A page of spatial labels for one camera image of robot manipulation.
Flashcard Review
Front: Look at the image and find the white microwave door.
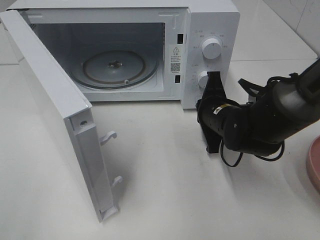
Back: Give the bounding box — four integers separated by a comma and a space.
0, 10, 122, 222

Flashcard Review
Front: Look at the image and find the glass microwave turntable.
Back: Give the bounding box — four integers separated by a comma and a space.
70, 50, 159, 90

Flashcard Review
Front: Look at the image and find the pink round plate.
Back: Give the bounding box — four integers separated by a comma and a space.
306, 136, 320, 193

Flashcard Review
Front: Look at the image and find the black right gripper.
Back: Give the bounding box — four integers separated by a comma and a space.
196, 71, 239, 153

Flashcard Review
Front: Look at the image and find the white microwave oven body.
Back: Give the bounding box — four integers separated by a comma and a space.
4, 0, 240, 109

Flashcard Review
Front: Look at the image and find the lower white timer knob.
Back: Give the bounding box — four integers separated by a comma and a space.
197, 71, 209, 89

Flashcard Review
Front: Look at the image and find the upper white power knob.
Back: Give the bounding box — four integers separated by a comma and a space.
201, 37, 222, 60

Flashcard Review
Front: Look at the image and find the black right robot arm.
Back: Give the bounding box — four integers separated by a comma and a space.
196, 60, 320, 157

